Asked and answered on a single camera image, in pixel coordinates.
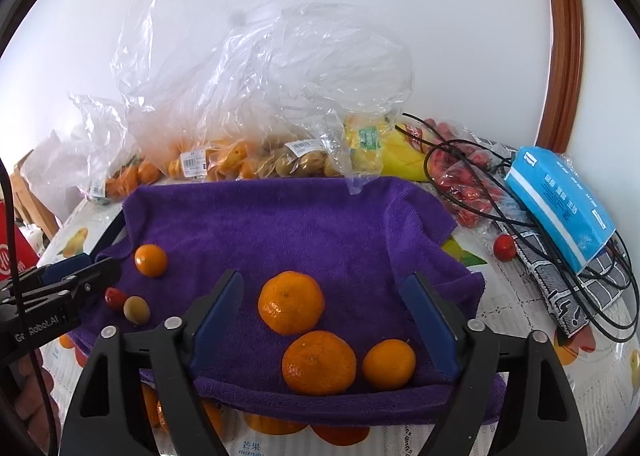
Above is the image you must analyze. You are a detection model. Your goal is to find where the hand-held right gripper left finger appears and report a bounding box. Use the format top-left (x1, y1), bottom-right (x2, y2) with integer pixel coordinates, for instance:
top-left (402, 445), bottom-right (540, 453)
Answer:
top-left (59, 269), bottom-right (246, 456)

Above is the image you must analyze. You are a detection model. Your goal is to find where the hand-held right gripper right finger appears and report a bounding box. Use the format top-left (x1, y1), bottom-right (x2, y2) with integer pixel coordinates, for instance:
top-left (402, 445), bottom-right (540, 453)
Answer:
top-left (397, 272), bottom-right (588, 456)

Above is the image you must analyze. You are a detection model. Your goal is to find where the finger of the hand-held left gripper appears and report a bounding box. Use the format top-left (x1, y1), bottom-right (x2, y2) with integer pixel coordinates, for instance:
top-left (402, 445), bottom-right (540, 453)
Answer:
top-left (14, 257), bottom-right (122, 309)
top-left (0, 253), bottom-right (98, 296)

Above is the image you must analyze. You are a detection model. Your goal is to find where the greenish longan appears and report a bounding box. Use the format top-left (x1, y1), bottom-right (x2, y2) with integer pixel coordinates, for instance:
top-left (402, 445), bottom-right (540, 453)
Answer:
top-left (123, 296), bottom-right (150, 325)

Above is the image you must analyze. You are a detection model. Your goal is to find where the black tray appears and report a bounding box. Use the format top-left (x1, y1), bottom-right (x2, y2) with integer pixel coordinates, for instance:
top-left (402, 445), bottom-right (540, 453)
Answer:
top-left (90, 213), bottom-right (128, 257)

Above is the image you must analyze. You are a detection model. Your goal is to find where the small mandarin orange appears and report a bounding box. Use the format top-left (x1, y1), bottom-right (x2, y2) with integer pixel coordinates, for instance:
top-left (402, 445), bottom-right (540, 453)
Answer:
top-left (141, 382), bottom-right (166, 432)
top-left (362, 339), bottom-right (417, 391)
top-left (134, 243), bottom-right (169, 278)

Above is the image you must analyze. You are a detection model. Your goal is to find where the purple towel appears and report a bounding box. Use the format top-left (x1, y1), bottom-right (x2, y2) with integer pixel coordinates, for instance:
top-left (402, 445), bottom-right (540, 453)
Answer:
top-left (65, 175), bottom-right (508, 427)

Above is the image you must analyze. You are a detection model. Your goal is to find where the person's left hand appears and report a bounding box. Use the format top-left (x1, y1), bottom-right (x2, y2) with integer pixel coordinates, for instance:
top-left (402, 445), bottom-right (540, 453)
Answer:
top-left (12, 348), bottom-right (63, 456)

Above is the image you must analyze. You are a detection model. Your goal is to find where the red paper shopping bag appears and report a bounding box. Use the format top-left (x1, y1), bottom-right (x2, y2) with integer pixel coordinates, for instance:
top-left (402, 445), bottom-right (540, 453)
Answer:
top-left (0, 201), bottom-right (41, 287)

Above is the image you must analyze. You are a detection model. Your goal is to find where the clear bag of mandarins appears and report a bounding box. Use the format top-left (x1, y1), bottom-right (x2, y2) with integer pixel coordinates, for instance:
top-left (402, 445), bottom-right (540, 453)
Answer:
top-left (67, 94), bottom-right (166, 204)

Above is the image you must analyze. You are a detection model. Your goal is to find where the white plastic bag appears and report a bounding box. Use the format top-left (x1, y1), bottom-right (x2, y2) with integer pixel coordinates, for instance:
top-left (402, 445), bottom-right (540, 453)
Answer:
top-left (22, 129), bottom-right (96, 217)

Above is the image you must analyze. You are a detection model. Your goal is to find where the clear bag of red tomatoes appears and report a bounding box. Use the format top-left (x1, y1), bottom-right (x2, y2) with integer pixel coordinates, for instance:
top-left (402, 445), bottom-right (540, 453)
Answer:
top-left (415, 119), bottom-right (516, 229)

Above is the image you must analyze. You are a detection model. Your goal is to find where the grey checked cloth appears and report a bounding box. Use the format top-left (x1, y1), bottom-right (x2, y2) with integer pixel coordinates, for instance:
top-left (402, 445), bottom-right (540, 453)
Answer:
top-left (507, 229), bottom-right (640, 337)

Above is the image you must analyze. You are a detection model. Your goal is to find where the yellow packet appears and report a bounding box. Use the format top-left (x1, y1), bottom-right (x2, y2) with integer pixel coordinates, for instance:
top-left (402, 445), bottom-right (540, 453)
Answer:
top-left (342, 114), bottom-right (436, 182)

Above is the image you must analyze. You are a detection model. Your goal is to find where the blue tissue pack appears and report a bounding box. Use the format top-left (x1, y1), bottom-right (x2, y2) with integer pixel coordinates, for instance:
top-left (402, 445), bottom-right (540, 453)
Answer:
top-left (504, 145), bottom-right (617, 273)

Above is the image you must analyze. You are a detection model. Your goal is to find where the clear bag of longans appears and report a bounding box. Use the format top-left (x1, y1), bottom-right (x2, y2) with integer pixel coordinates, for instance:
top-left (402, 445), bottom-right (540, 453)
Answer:
top-left (260, 131), bottom-right (351, 179)

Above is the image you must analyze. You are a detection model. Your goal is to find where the large clear bag of oranges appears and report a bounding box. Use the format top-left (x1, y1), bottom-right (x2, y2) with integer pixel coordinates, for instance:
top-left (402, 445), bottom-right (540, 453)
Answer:
top-left (110, 0), bottom-right (416, 184)

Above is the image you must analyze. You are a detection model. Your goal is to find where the black coiled cable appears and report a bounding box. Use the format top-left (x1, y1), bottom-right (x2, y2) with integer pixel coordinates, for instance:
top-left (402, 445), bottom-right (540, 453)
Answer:
top-left (395, 111), bottom-right (640, 344)

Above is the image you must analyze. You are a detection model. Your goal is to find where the brown wooden door frame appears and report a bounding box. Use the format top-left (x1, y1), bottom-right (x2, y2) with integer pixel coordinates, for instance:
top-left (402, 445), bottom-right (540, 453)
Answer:
top-left (537, 0), bottom-right (586, 154)

